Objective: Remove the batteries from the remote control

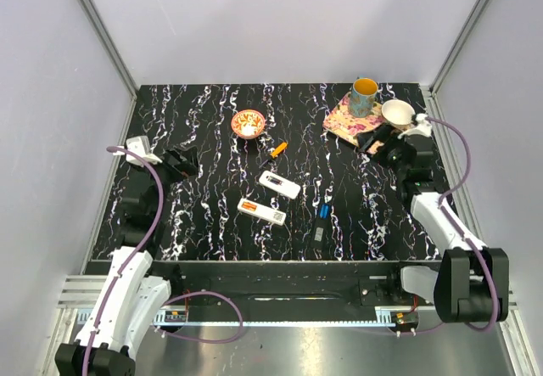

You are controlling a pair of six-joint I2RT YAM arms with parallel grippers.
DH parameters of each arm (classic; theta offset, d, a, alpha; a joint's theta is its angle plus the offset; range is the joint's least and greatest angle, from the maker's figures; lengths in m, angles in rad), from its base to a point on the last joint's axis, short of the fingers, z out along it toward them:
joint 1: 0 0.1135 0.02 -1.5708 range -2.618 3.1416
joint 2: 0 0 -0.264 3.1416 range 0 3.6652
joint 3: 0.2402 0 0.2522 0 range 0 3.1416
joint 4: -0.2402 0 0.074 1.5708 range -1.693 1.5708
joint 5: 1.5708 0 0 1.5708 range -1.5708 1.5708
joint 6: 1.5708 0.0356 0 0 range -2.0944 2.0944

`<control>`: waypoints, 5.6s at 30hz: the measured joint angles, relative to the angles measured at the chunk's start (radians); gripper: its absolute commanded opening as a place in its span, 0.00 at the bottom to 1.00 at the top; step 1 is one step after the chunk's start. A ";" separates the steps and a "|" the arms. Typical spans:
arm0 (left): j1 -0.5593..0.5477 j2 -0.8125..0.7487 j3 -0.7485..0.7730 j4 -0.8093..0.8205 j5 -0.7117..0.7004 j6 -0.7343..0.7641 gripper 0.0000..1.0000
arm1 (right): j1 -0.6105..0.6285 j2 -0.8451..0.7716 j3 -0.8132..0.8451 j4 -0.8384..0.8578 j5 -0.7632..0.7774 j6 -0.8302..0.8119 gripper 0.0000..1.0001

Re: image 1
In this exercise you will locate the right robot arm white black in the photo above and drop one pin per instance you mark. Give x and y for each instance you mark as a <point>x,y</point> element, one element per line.
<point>471,285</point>

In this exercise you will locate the white remote orange batteries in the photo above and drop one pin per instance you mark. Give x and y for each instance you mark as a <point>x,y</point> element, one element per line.
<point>262,212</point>

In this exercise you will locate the floral tray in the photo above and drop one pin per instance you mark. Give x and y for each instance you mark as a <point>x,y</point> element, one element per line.
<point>345,126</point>

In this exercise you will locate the orange patterned small bowl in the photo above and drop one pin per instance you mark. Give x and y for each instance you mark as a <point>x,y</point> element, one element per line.
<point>248,124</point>

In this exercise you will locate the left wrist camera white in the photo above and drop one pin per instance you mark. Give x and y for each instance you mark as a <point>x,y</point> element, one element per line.
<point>140,146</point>

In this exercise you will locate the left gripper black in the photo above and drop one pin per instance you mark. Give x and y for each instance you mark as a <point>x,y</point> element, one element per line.
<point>188,163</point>

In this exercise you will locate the orange handled screwdriver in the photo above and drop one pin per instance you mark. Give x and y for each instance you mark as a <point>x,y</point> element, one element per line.
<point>274,154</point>

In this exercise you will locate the black remote blue batteries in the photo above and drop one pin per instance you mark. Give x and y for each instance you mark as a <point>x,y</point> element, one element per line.
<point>319,230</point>

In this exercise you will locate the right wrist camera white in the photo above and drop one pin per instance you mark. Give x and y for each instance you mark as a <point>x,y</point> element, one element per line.
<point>422,127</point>

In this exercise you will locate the cream white bowl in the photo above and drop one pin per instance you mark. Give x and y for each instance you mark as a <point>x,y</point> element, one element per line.
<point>397,113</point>

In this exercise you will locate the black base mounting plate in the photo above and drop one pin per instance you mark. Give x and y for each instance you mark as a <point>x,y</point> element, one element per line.
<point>320,291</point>

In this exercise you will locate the blue battery left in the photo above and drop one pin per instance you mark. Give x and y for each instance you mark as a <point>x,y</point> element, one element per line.
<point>323,210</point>

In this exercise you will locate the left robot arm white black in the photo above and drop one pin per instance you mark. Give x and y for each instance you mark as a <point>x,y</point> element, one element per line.
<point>134,290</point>

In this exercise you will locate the blue mug yellow inside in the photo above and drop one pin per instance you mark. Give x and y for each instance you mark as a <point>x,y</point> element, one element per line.
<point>362,97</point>

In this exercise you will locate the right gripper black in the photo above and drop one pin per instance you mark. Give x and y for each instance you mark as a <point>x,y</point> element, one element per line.
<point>383,135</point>

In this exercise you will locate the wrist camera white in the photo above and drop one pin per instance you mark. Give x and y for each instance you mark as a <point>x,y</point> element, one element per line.
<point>140,146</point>
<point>422,127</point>

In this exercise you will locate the white remote black batteries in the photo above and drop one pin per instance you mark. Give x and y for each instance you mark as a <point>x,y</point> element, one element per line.
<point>279,184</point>

